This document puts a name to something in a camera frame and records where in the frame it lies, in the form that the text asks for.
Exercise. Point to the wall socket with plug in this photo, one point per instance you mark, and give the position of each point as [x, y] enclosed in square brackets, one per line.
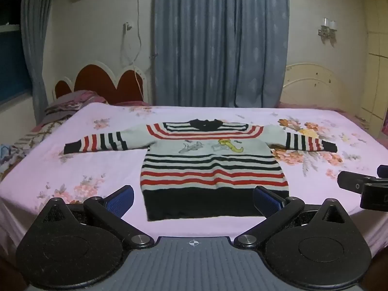
[128, 26]

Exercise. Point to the plaid quilt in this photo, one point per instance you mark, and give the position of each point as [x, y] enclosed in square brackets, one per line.
[33, 136]

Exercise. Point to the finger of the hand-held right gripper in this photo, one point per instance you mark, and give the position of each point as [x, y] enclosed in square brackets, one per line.
[350, 181]
[383, 171]

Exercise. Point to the striped knit sweater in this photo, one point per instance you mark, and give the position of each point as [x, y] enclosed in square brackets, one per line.
[212, 169]

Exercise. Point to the narrow blue curtain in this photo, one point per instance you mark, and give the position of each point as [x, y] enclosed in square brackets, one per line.
[31, 51]

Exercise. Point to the wall lamp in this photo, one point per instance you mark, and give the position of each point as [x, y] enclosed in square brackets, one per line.
[327, 30]

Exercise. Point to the pink floral bed sheet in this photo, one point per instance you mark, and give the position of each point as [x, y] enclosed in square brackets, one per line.
[100, 163]

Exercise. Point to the dark window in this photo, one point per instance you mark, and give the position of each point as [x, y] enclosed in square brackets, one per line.
[13, 63]

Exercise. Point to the wide blue curtain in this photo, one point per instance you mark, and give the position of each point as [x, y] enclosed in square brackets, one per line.
[221, 42]

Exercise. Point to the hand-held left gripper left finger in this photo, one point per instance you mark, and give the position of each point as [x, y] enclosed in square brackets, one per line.
[120, 199]

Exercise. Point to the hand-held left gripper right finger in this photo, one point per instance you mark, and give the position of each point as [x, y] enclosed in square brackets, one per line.
[268, 200]

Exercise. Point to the crumpled pink blanket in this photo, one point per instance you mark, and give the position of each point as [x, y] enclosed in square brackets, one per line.
[72, 103]

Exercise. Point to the cream arched headboard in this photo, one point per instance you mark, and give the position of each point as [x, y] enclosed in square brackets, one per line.
[309, 88]

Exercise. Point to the cream wardrobe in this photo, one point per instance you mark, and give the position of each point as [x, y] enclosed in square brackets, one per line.
[376, 66]

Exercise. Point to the red heart-shaped headboard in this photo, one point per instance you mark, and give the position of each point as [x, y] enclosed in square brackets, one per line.
[97, 81]

